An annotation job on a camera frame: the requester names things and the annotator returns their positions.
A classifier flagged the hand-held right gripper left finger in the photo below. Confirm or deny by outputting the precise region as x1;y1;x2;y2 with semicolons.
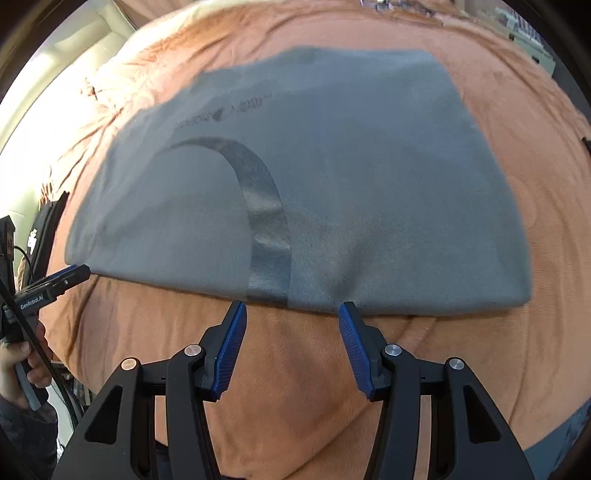
51;301;247;480

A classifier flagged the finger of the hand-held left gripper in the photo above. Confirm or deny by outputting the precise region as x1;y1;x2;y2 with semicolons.
23;264;92;296

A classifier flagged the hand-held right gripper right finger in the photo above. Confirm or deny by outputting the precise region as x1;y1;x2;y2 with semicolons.
338;302;536;480

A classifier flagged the grey t-shirt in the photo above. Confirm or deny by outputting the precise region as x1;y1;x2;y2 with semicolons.
65;46;534;317

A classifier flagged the person's left forearm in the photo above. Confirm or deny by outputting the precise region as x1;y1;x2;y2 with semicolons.
0;392;60;480

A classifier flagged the person's left hand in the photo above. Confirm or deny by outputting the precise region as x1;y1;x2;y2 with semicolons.
0;318;51;403

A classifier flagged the black bag with white print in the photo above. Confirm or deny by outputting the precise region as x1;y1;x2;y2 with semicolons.
28;191;70;282

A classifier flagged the cream padded headboard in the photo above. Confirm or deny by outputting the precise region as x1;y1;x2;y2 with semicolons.
0;9;134;153

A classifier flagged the orange blanket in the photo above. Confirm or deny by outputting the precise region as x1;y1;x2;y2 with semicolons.
37;0;591;480

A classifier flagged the pale green nightstand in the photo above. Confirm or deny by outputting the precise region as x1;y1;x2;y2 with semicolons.
496;9;555;75

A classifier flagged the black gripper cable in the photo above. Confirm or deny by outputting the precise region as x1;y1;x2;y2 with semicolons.
0;247;86;418

